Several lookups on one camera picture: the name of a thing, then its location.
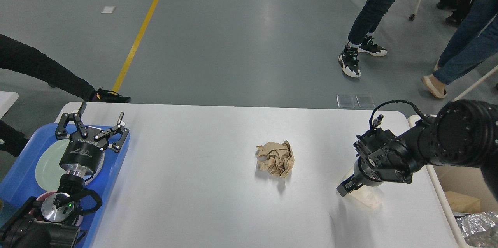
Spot green plate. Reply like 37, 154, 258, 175
35, 139, 105, 193

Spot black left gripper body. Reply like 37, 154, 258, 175
59, 136, 107, 176

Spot seated person in black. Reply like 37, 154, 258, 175
0, 34, 132, 158

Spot pink plate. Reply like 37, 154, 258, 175
84, 154, 105, 186

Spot white paper on floor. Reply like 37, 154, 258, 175
101, 5, 116, 14

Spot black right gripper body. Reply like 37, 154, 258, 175
352, 157, 385, 186

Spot brown paper bag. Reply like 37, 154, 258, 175
445, 191, 482, 214

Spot person in blue jeans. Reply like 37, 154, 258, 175
422, 0, 498, 99

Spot white paper cup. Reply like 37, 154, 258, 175
345, 186, 384, 209

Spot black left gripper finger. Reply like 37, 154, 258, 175
55, 102, 89, 140
93, 112, 130, 154

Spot pink mug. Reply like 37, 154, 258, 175
36, 191, 57, 202

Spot floor socket plate right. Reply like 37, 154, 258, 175
355, 94, 375, 108

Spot crumpled brown paper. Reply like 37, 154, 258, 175
256, 141, 294, 178

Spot walking person black trousers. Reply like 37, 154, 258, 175
338, 0, 396, 78

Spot floor socket plate left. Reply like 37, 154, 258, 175
336, 94, 356, 108

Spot floor socket plate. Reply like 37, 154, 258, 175
355, 94, 375, 108
336, 94, 356, 108

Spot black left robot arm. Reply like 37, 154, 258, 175
1, 102, 130, 248

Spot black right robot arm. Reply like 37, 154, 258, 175
337, 99, 498, 198

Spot beige plastic bin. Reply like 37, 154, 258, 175
407, 115, 498, 248

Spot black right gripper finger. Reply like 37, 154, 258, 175
336, 176, 364, 198

